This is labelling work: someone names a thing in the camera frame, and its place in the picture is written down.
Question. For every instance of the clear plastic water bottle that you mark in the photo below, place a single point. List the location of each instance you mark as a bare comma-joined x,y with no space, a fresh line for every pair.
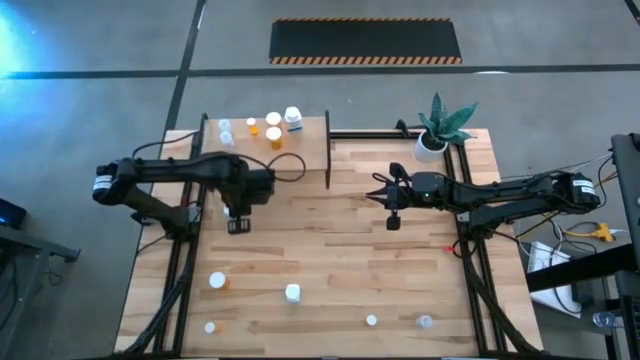
606,319

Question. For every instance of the white power strip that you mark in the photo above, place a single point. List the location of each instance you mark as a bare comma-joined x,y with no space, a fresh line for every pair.
542,260

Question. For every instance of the white bottle with blue label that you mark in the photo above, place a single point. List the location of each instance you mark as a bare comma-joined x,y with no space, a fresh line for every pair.
293,118

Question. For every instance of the black hazard-striped floor mat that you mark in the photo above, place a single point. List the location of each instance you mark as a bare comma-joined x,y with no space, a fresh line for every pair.
365,40

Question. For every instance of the large orange pill bottle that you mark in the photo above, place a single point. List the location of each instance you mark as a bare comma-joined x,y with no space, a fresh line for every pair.
274,136
217,280
273,118

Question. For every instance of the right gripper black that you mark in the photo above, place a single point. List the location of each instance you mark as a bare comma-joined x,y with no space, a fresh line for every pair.
402,195

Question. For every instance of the small red connector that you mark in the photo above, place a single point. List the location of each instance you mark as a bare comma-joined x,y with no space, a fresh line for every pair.
446,245

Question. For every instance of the wooden shelf with black legs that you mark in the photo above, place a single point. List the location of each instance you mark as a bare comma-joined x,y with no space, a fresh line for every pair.
312,145

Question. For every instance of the snake plant in white pot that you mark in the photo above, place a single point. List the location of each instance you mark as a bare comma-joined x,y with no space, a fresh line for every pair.
442,117

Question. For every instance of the black desk frame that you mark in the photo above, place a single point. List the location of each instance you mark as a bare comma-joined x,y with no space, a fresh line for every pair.
30,240

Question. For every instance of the black equipment cart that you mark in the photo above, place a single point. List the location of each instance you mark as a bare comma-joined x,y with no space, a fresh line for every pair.
627,200

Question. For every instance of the black aluminium rig frame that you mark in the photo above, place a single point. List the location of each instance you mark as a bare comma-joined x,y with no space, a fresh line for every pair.
360,135

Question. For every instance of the grey metal mounting bracket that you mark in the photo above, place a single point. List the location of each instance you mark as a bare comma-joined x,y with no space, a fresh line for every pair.
194,214
462,214

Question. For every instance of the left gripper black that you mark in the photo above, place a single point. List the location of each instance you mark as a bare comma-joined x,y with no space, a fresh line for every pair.
250,187

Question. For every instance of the dark device with blue light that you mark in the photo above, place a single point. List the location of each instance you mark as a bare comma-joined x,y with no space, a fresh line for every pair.
12,212

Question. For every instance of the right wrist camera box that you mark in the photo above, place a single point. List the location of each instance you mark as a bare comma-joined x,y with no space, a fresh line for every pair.
393,223

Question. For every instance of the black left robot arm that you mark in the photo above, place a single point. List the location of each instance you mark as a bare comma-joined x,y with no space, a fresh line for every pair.
170,170

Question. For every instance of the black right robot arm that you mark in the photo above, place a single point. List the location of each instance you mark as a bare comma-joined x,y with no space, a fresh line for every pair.
510,192

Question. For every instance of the white melatonin bottle teal label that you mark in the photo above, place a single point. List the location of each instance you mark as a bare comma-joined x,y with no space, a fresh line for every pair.
292,292

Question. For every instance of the small orange pill bottle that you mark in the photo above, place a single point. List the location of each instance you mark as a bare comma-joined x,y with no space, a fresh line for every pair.
371,320
252,126
210,327

